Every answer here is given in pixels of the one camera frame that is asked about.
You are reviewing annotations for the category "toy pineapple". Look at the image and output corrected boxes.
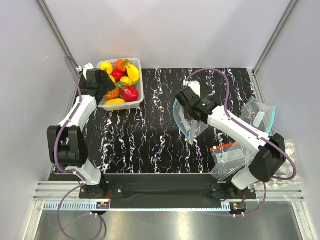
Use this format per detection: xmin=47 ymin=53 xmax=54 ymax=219
xmin=104 ymin=84 xmax=120 ymax=100

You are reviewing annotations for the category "teal zipper clear bag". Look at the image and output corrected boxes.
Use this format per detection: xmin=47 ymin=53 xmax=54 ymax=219
xmin=173 ymin=100 xmax=209 ymax=144

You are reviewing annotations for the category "red toy apple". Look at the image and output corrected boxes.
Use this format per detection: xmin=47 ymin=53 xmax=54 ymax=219
xmin=111 ymin=69 xmax=126 ymax=82

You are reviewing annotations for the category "yellow toy mango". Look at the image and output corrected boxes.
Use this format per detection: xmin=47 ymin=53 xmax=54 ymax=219
xmin=104 ymin=98 xmax=126 ymax=105

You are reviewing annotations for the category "white plastic fruit basket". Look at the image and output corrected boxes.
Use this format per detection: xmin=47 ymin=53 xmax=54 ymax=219
xmin=97 ymin=58 xmax=144 ymax=112

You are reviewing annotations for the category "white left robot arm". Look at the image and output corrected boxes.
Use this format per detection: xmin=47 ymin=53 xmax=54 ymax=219
xmin=47 ymin=63 xmax=116 ymax=198

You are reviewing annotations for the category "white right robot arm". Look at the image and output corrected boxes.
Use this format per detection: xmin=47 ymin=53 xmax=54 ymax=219
xmin=175 ymin=86 xmax=288 ymax=199

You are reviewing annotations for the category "red zipper clear bag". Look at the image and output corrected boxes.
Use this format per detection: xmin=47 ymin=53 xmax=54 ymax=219
xmin=210 ymin=142 xmax=250 ymax=181

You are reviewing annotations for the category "bag of round silver items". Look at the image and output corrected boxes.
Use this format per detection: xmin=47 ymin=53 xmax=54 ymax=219
xmin=265 ymin=139 xmax=303 ymax=190

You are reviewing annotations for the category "orange toy tangerine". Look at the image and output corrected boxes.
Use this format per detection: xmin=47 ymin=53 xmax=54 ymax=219
xmin=115 ymin=59 xmax=130 ymax=73

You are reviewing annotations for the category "yellow toy lemon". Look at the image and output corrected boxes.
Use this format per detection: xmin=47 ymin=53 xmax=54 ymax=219
xmin=120 ymin=76 xmax=130 ymax=84

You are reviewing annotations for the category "toy dragon fruit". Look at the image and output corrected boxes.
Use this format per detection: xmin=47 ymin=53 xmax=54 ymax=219
xmin=117 ymin=81 xmax=139 ymax=102

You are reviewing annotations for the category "yellow toy banana bunch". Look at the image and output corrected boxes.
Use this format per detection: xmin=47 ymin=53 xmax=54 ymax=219
xmin=125 ymin=63 xmax=140 ymax=86

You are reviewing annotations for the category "black marble pattern mat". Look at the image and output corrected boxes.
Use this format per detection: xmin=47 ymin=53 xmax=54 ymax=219
xmin=83 ymin=68 xmax=255 ymax=174

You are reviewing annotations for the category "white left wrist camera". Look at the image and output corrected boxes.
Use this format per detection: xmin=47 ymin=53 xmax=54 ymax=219
xmin=76 ymin=63 xmax=94 ymax=76

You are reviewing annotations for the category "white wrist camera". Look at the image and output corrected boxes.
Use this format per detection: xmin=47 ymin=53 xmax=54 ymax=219
xmin=183 ymin=80 xmax=201 ymax=97
xmin=76 ymin=63 xmax=94 ymax=76

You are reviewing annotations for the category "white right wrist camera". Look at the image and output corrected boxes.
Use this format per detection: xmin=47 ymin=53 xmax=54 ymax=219
xmin=183 ymin=80 xmax=201 ymax=97

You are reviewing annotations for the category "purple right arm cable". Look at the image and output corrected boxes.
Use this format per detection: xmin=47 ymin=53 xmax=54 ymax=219
xmin=184 ymin=67 xmax=298 ymax=181

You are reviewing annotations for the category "left aluminium frame post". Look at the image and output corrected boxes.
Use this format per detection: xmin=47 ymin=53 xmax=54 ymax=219
xmin=34 ymin=0 xmax=82 ymax=76

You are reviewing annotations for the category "aluminium frame post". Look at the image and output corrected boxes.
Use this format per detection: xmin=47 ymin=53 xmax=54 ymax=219
xmin=252 ymin=0 xmax=300 ymax=76
xmin=34 ymin=0 xmax=82 ymax=76

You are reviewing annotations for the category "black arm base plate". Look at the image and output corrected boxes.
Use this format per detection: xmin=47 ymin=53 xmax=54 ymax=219
xmin=79 ymin=173 xmax=256 ymax=210

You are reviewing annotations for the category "aluminium front rail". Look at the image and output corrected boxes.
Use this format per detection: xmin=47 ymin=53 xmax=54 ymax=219
xmin=33 ymin=181 xmax=305 ymax=202

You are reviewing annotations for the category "white slotted cable duct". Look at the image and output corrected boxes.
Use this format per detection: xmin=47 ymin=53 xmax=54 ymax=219
xmin=43 ymin=201 xmax=233 ymax=212

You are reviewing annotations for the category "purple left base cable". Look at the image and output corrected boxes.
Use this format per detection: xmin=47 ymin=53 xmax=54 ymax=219
xmin=56 ymin=183 xmax=107 ymax=238

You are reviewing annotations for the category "right aluminium frame post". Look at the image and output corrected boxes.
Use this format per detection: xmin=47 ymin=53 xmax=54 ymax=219
xmin=252 ymin=0 xmax=300 ymax=76

